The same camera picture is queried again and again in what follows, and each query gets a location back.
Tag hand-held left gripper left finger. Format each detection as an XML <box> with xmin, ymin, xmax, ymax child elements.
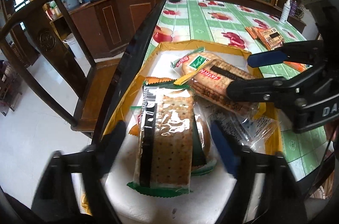
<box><xmin>34</xmin><ymin>120</ymin><xmax>128</xmax><ymax>224</ymax></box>

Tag round cake packet green wrapper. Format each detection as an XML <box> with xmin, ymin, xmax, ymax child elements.
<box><xmin>191</xmin><ymin>113</ymin><xmax>218</xmax><ymax>177</ymax></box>

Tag clear cracker packet blue ends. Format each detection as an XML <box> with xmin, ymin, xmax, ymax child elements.
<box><xmin>197</xmin><ymin>102</ymin><xmax>278</xmax><ymax>155</ymax></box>

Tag green-edged cracker packet black stripe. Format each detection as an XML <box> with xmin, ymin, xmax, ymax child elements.
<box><xmin>126</xmin><ymin>83</ymin><xmax>196</xmax><ymax>198</ymax></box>

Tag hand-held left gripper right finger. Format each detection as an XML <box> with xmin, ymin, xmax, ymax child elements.
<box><xmin>209</xmin><ymin>120</ymin><xmax>308</xmax><ymax>224</ymax></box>

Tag dark wooden chair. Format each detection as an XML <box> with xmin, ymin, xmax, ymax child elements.
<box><xmin>0</xmin><ymin>0</ymin><xmax>138</xmax><ymax>140</ymax></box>

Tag orange-edged snack packet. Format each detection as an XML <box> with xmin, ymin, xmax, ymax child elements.
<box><xmin>128</xmin><ymin>77</ymin><xmax>176</xmax><ymax>137</ymax></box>

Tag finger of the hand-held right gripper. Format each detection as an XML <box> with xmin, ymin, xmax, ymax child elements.
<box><xmin>226</xmin><ymin>65</ymin><xmax>329</xmax><ymax>110</ymax></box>
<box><xmin>247</xmin><ymin>39</ymin><xmax>325</xmax><ymax>73</ymax></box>

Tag shoe rack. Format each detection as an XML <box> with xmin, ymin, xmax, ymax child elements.
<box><xmin>0</xmin><ymin>60</ymin><xmax>23</xmax><ymax>116</ymax></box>

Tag white bucket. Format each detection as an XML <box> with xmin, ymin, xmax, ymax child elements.
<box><xmin>62</xmin><ymin>33</ymin><xmax>84</xmax><ymax>59</ymax></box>

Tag brown cracker packet yellow ends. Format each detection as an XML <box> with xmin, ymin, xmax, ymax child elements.
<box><xmin>173</xmin><ymin>58</ymin><xmax>267</xmax><ymax>118</ymax></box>

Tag wooden display cabinet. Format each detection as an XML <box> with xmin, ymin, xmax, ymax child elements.
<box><xmin>48</xmin><ymin>0</ymin><xmax>306</xmax><ymax>60</ymax></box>

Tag large orange cracker packet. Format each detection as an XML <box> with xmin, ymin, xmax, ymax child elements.
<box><xmin>282</xmin><ymin>61</ymin><xmax>310</xmax><ymax>73</ymax></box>

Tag round cracker packet green ends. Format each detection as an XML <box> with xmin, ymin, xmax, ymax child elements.
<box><xmin>170</xmin><ymin>47</ymin><xmax>220</xmax><ymax>81</ymax></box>

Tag clear cracker packet orange ends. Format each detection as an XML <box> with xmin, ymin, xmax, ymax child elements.
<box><xmin>245</xmin><ymin>26</ymin><xmax>286</xmax><ymax>51</ymax></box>

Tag white spray bottle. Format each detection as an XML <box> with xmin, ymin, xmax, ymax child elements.
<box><xmin>280</xmin><ymin>0</ymin><xmax>291</xmax><ymax>23</ymax></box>

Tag green floral tablecloth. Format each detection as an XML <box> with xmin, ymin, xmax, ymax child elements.
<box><xmin>148</xmin><ymin>0</ymin><xmax>334</xmax><ymax>182</ymax></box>

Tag white foam box yellow tape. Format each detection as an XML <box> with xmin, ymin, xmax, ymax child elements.
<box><xmin>79</xmin><ymin>39</ymin><xmax>282</xmax><ymax>224</ymax></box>

